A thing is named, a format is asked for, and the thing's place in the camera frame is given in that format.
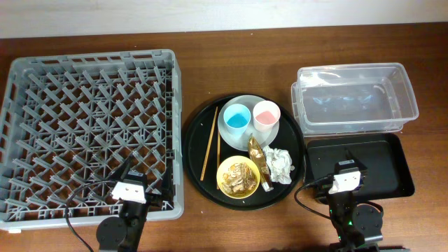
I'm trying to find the food scraps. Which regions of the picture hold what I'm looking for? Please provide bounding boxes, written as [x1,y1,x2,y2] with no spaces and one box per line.
[221,162,258,197]

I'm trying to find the gold brown snack wrapper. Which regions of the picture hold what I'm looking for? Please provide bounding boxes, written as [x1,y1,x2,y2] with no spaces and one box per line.
[248,134,274,192]

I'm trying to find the wooden chopstick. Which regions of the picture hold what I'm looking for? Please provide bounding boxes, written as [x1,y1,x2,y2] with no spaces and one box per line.
[216,129,221,190]
[200,107,218,181]

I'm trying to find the round black tray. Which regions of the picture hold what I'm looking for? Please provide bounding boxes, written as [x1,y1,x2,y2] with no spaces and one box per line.
[182,94,305,211]

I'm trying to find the clear plastic bin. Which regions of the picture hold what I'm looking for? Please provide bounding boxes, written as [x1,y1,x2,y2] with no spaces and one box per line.
[291,62,419,137]

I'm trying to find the pink cup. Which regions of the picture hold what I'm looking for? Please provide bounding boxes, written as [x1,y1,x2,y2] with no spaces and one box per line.
[253,100,281,132]

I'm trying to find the grey dishwasher rack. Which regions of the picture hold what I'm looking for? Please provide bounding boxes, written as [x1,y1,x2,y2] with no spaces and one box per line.
[1,49,184,233]

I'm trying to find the grey round plate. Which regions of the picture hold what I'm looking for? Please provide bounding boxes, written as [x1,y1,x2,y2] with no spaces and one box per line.
[218,94,280,151]

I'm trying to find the yellow bowl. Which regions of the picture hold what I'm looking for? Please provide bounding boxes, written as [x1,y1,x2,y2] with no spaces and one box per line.
[216,155,260,200]

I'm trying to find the blue cup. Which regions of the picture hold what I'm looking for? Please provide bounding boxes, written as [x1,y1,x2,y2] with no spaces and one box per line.
[223,104,251,136]

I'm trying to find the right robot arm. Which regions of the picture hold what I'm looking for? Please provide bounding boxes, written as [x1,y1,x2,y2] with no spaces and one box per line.
[317,149,407,251]

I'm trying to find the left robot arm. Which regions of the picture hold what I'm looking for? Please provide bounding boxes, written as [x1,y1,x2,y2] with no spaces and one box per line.
[96,157,174,251]

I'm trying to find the black rectangular tray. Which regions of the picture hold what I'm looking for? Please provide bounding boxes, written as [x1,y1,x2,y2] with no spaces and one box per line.
[304,133,415,202]

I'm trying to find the white napkin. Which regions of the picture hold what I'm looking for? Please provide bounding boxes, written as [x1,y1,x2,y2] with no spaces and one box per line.
[262,146,295,185]

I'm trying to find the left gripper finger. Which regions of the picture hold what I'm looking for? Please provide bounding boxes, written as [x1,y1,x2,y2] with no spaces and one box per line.
[160,165,174,202]
[108,155,133,181]

